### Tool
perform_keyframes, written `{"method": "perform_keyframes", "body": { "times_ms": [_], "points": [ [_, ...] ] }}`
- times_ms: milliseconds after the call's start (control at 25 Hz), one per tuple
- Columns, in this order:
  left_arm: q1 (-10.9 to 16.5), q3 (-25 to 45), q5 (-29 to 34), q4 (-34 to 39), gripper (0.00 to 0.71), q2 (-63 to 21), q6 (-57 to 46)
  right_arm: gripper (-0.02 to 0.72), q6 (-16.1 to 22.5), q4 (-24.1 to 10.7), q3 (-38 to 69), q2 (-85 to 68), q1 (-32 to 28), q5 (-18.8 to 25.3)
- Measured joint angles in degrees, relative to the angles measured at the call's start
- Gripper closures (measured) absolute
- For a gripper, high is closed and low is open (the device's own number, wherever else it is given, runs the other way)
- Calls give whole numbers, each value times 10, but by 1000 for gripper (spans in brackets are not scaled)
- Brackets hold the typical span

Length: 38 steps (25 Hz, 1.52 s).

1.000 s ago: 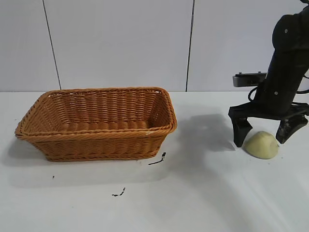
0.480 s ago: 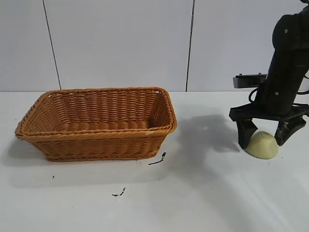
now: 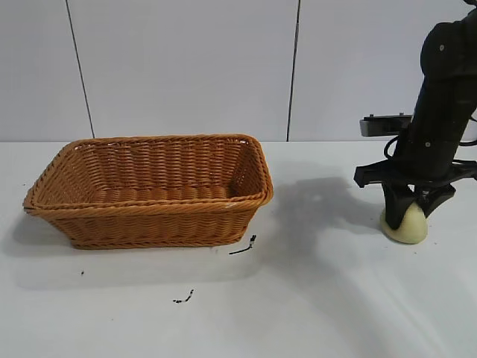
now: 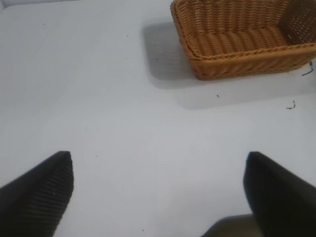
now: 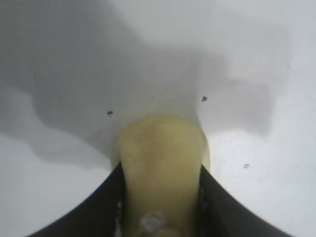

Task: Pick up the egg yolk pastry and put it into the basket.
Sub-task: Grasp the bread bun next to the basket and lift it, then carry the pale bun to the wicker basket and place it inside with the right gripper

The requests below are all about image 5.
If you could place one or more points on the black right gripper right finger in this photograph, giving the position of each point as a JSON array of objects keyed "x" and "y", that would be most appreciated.
[{"x": 227, "y": 209}]

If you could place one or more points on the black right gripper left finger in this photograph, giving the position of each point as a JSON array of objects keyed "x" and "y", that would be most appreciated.
[{"x": 91, "y": 207}]

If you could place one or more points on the pale yellow egg yolk pastry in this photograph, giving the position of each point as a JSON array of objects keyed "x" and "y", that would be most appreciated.
[{"x": 160, "y": 168}]

